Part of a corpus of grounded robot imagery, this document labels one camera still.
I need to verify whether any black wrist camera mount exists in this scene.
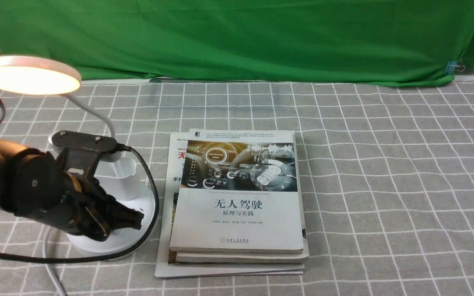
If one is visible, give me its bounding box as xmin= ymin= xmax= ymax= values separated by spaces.
xmin=50 ymin=130 xmax=121 ymax=181

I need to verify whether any self-driving book top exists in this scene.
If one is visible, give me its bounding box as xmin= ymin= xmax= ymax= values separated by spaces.
xmin=170 ymin=128 xmax=304 ymax=254

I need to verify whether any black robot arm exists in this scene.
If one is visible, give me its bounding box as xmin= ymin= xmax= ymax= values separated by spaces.
xmin=0 ymin=132 xmax=144 ymax=242

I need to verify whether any black camera cable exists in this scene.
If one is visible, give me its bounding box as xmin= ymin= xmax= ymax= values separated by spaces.
xmin=0 ymin=88 xmax=160 ymax=264

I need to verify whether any white magazine under books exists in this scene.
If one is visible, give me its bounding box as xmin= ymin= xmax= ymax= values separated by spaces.
xmin=155 ymin=132 xmax=304 ymax=278

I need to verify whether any blue binder clip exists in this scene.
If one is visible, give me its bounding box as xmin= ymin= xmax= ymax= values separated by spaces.
xmin=444 ymin=60 xmax=466 ymax=76

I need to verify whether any grey checked tablecloth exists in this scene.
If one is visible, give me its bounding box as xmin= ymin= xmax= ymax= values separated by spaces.
xmin=0 ymin=79 xmax=474 ymax=296

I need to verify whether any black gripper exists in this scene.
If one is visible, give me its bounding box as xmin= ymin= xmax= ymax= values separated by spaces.
xmin=54 ymin=172 xmax=144 ymax=242

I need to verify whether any white lamp power cable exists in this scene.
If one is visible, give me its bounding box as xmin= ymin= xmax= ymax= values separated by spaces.
xmin=42 ymin=225 xmax=68 ymax=296

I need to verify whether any white desk lamp with sockets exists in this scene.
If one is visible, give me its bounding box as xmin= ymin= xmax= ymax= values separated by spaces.
xmin=0 ymin=55 xmax=159 ymax=264

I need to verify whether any green backdrop cloth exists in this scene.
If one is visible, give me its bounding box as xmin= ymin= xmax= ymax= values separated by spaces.
xmin=0 ymin=0 xmax=474 ymax=86

